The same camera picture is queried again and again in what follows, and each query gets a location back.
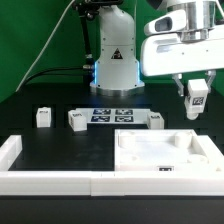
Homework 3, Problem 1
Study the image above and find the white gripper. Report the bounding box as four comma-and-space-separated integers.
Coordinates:
140, 31, 224, 97

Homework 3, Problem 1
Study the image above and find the white square table top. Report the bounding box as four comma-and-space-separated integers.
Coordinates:
114, 129, 224, 172

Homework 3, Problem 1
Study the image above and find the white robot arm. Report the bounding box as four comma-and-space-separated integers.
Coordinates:
90, 0, 224, 96

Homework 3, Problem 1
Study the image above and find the white U-shaped fence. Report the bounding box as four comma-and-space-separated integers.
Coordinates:
0, 135, 224, 196

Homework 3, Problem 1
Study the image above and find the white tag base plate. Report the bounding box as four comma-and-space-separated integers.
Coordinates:
78, 108, 150, 124

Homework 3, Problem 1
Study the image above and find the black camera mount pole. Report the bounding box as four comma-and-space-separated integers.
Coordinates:
72, 0, 124, 66

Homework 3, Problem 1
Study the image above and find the black cable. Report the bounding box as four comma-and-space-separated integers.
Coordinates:
19, 66, 93, 88

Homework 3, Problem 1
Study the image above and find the white cable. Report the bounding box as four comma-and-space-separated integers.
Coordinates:
15, 0, 78, 92

